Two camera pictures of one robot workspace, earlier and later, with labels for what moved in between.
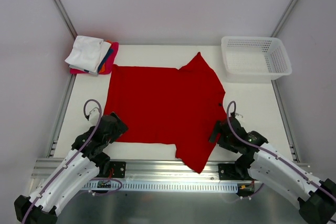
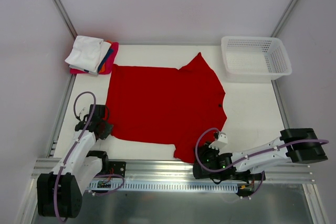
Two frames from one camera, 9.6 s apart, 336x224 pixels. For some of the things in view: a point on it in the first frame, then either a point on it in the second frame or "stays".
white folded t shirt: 87,53 stays
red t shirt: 183,107 stays
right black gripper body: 218,135 -> 203,149
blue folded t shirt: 106,57 stays
